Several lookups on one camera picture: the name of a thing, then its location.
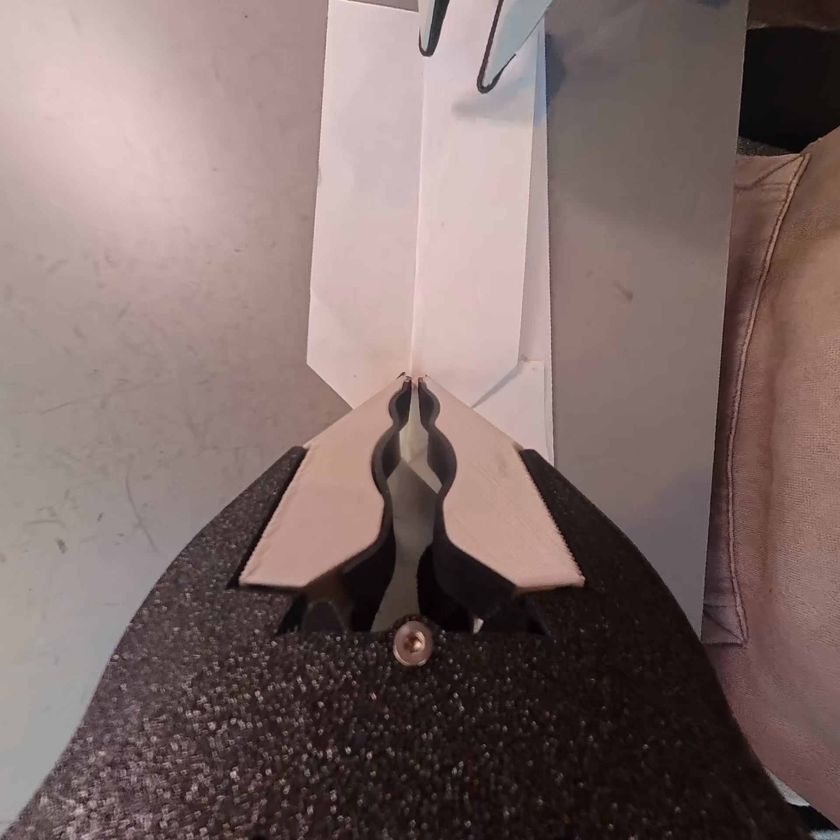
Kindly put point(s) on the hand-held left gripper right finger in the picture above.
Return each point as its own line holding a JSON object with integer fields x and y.
{"x": 512, "y": 525}

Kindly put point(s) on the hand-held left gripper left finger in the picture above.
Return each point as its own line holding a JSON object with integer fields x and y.
{"x": 315, "y": 518}

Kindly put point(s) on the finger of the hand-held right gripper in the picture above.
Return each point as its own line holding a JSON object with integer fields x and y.
{"x": 518, "y": 33}
{"x": 433, "y": 19}

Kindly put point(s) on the white paper sheet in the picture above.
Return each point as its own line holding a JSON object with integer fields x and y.
{"x": 367, "y": 229}

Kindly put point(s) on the grey desk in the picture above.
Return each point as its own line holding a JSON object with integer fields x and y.
{"x": 131, "y": 262}

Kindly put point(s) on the beige printed hoodie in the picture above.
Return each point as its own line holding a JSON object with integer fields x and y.
{"x": 781, "y": 394}

